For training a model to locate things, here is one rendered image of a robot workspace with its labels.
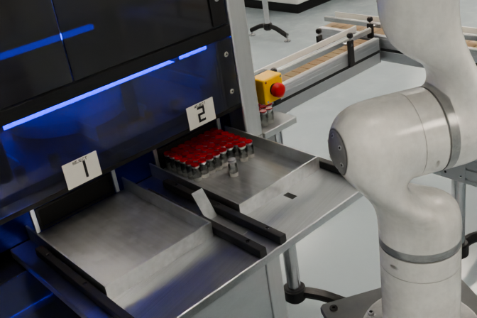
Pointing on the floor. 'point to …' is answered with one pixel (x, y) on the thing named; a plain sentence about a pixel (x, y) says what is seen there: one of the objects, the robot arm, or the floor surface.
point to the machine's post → (247, 97)
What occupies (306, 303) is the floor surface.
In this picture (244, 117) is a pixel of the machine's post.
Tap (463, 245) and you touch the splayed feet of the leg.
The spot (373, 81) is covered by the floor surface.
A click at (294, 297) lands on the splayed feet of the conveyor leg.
